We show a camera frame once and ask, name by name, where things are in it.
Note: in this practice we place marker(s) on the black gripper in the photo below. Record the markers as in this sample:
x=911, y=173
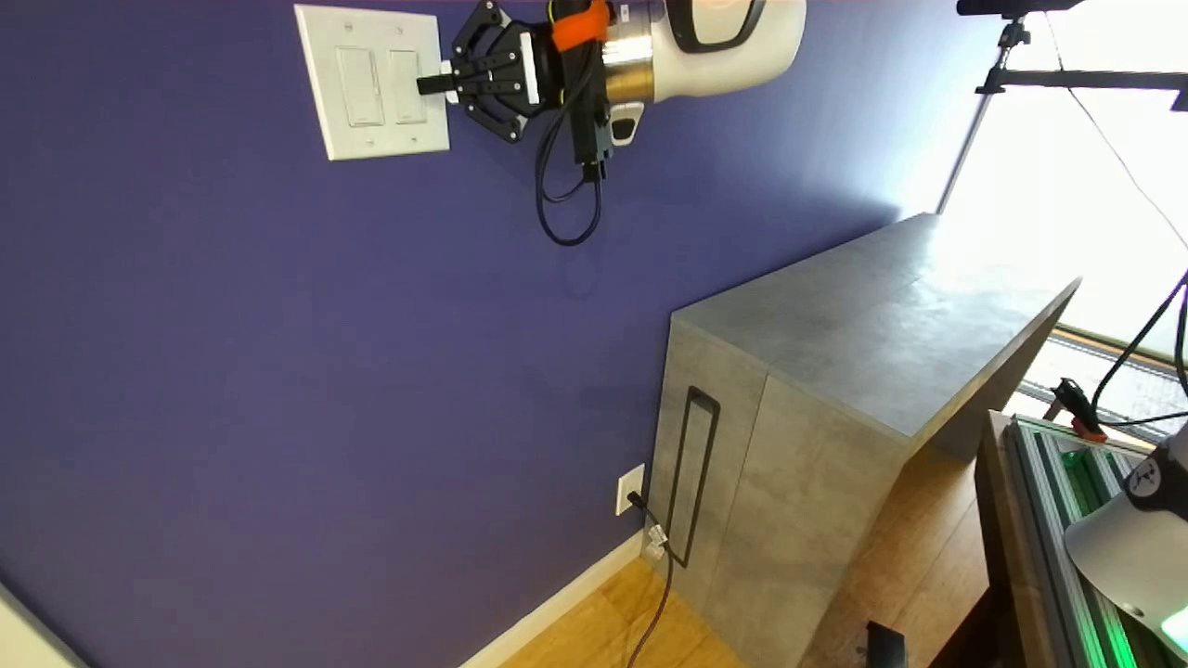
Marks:
x=540, y=69

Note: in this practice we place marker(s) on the white rocker switch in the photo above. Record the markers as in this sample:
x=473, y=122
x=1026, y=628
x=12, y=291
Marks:
x=404, y=59
x=353, y=86

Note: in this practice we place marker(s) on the robot cart with green light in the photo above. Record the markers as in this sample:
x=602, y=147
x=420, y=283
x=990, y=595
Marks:
x=1035, y=541

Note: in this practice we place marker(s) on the grey concrete console table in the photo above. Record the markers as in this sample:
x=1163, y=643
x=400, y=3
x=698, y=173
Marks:
x=894, y=321

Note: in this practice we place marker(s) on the white plug adapter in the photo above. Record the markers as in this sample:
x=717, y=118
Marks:
x=656, y=538

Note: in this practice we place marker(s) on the black and red clamp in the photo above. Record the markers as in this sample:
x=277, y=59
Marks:
x=1074, y=404

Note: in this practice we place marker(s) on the small black floor object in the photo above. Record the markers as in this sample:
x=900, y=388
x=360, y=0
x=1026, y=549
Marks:
x=884, y=645

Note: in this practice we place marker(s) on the white panel corner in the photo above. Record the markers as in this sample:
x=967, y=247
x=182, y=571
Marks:
x=24, y=634

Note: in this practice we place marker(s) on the white double switch wall plate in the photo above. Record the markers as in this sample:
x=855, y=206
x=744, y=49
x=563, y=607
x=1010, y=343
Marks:
x=314, y=86

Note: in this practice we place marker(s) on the white wall power outlet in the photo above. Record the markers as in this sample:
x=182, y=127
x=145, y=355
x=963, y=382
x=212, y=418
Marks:
x=630, y=483

